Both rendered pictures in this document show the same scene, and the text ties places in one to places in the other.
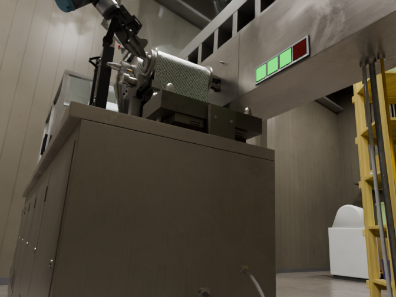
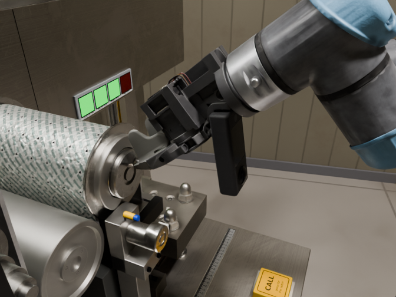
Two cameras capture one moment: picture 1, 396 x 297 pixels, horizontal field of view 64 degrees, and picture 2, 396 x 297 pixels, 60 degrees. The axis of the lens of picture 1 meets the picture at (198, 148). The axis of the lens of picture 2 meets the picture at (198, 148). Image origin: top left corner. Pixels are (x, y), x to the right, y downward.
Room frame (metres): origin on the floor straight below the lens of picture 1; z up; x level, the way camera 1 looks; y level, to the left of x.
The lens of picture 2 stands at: (1.30, 0.63, 1.54)
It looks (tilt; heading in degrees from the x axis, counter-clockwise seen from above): 31 degrees down; 233
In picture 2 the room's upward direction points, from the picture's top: straight up
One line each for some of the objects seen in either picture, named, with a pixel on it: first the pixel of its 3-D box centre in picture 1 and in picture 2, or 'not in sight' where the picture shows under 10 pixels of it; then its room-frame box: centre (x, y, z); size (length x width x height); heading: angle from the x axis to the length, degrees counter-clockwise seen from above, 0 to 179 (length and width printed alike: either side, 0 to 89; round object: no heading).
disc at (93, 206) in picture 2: (149, 65); (117, 170); (1.14, 0.21, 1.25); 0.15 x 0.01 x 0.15; 29
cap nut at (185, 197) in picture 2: (169, 89); (185, 191); (0.94, 0.10, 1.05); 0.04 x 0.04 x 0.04
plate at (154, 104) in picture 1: (203, 119); (118, 202); (1.06, -0.01, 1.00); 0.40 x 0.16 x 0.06; 119
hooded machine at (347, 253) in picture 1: (352, 241); not in sight; (6.53, -3.15, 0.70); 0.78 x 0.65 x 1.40; 41
